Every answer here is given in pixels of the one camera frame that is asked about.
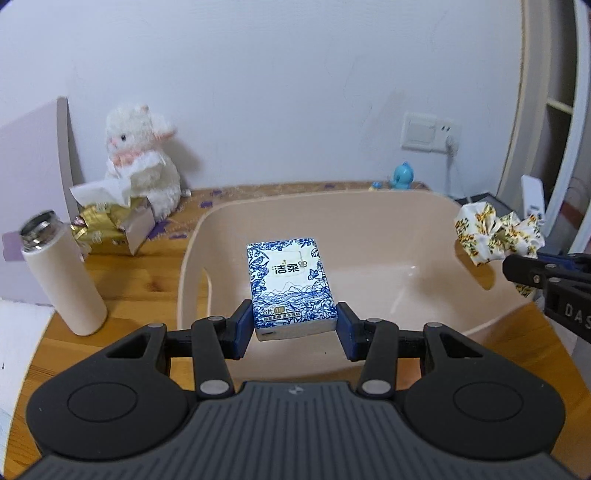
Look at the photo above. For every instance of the grey laptop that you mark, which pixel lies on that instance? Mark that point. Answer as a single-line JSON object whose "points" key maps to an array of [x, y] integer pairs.
{"points": [[501, 208]]}

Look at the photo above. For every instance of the lilac headboard panel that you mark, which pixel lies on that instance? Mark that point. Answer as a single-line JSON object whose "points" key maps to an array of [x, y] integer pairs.
{"points": [[35, 176]]}

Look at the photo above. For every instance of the beige plastic storage bin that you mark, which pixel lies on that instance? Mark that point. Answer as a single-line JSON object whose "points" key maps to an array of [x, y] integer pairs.
{"points": [[388, 254]]}

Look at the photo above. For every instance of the white plush lamb toy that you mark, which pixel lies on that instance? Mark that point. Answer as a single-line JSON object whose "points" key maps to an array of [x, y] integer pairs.
{"points": [[134, 136]]}

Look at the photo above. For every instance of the cream thermos bottle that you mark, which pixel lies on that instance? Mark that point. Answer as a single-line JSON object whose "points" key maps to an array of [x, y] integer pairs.
{"points": [[55, 260]]}

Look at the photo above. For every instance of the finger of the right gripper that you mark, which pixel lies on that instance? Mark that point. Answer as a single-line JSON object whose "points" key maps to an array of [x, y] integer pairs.
{"points": [[573, 261], [528, 274]]}

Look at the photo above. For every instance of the gold tissue box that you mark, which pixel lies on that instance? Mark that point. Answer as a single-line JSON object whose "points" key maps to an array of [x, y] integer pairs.
{"points": [[110, 220]]}

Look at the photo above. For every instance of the white wardrobe shelf frame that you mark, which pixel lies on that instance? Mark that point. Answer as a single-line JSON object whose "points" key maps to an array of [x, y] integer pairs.
{"points": [[551, 134]]}

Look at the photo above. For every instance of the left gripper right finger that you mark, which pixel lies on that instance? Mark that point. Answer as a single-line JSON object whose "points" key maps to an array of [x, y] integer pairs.
{"points": [[379, 344]]}

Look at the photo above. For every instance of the white wall switch socket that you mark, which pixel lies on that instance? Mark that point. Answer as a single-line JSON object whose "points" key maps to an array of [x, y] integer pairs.
{"points": [[429, 133]]}

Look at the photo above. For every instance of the blue bird figurine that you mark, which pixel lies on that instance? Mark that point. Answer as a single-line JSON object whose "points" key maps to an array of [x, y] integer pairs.
{"points": [[402, 179]]}

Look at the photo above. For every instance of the floral fabric scrunchie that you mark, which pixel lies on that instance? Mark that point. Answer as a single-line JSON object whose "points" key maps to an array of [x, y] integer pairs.
{"points": [[483, 236]]}

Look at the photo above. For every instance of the blue white tissue pack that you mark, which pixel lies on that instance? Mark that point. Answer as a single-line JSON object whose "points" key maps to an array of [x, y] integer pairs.
{"points": [[291, 296]]}

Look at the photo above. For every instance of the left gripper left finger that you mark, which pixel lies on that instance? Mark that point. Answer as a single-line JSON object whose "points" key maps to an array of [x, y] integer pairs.
{"points": [[209, 343]]}

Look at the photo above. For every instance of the white phone stand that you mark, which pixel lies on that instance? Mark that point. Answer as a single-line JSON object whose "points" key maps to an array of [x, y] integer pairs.
{"points": [[533, 198]]}

